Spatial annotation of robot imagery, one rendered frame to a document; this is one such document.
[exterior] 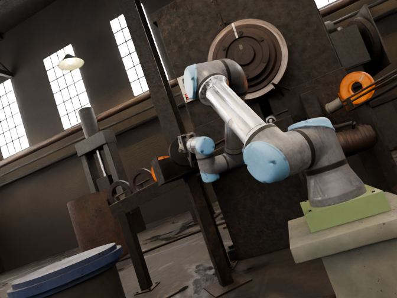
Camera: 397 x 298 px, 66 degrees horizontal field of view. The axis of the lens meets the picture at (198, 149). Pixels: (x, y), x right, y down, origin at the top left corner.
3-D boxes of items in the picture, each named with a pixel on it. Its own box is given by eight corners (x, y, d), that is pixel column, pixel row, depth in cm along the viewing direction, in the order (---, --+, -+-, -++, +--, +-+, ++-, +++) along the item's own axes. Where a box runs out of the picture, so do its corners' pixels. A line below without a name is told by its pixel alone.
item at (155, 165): (194, 293, 158) (150, 162, 166) (237, 272, 166) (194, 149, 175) (205, 303, 138) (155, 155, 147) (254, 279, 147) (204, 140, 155)
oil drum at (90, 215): (103, 258, 434) (85, 198, 445) (138, 248, 418) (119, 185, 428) (75, 274, 378) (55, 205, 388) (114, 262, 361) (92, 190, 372)
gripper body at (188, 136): (191, 132, 149) (199, 132, 138) (195, 149, 151) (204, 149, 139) (176, 136, 147) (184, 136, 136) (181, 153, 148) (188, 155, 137)
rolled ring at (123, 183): (124, 175, 203) (127, 175, 206) (103, 188, 207) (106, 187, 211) (136, 201, 200) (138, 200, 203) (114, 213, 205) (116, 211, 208)
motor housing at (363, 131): (362, 235, 155) (322, 138, 161) (409, 223, 149) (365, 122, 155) (368, 242, 142) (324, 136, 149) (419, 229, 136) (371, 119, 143)
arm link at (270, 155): (322, 147, 76) (216, 52, 111) (274, 165, 71) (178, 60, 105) (308, 178, 85) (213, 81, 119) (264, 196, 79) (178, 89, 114)
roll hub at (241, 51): (230, 89, 176) (214, 45, 179) (277, 68, 168) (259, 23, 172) (228, 87, 171) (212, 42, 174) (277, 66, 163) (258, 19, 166)
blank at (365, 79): (363, 109, 150) (360, 110, 147) (336, 94, 158) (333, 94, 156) (382, 80, 141) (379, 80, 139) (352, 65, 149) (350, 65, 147)
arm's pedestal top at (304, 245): (443, 225, 64) (435, 207, 65) (295, 264, 72) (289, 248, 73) (391, 203, 95) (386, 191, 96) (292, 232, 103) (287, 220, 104)
